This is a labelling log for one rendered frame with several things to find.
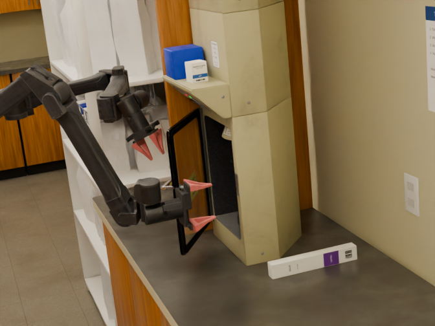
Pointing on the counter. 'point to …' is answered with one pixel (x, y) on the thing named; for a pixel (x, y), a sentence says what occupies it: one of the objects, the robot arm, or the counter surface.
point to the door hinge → (206, 160)
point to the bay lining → (221, 168)
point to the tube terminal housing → (256, 126)
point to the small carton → (196, 71)
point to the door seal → (177, 174)
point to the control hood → (207, 94)
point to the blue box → (172, 59)
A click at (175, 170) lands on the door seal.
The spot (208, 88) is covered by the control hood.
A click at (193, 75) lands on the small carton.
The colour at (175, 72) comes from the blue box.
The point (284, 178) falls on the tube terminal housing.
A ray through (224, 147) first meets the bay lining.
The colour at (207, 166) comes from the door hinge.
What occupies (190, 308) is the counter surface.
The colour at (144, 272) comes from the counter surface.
